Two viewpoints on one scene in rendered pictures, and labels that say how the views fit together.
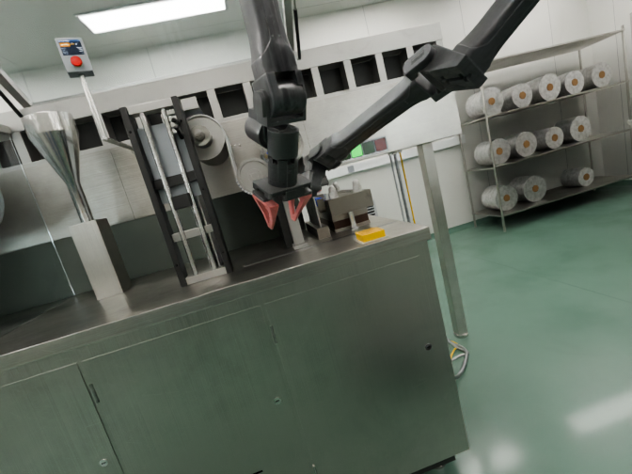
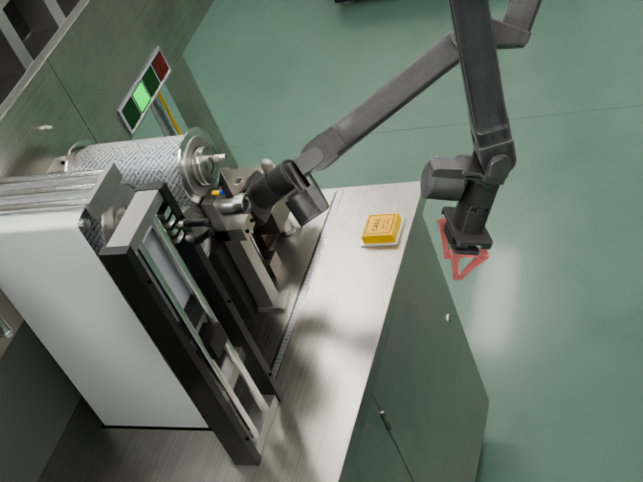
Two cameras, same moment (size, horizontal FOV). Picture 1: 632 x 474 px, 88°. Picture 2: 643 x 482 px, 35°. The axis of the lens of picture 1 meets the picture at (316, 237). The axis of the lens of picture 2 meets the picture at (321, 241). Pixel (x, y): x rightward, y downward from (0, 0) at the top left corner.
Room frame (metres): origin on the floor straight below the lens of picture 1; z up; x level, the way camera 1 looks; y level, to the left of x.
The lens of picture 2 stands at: (0.00, 1.21, 2.30)
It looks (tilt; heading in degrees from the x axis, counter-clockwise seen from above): 39 degrees down; 310
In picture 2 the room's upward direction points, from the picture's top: 24 degrees counter-clockwise
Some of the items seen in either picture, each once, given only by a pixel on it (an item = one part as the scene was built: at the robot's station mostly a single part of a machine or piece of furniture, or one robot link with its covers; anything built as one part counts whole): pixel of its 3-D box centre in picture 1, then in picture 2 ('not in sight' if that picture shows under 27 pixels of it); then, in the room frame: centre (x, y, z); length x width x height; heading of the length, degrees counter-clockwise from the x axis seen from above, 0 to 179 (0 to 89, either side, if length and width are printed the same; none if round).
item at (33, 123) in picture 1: (51, 126); not in sight; (1.18, 0.76, 1.50); 0.14 x 0.14 x 0.06
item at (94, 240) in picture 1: (86, 217); not in sight; (1.18, 0.76, 1.18); 0.14 x 0.14 x 0.57
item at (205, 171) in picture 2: not in sight; (205, 165); (1.16, 0.03, 1.25); 0.07 x 0.02 x 0.07; 98
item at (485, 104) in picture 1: (544, 133); not in sight; (3.92, -2.91, 0.92); 1.83 x 0.53 x 1.85; 98
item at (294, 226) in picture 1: (289, 204); (249, 251); (1.13, 0.06, 1.05); 0.06 x 0.05 x 0.31; 8
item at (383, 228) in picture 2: (370, 234); (381, 228); (0.97, -0.16, 0.91); 0.07 x 0.07 x 0.02; 8
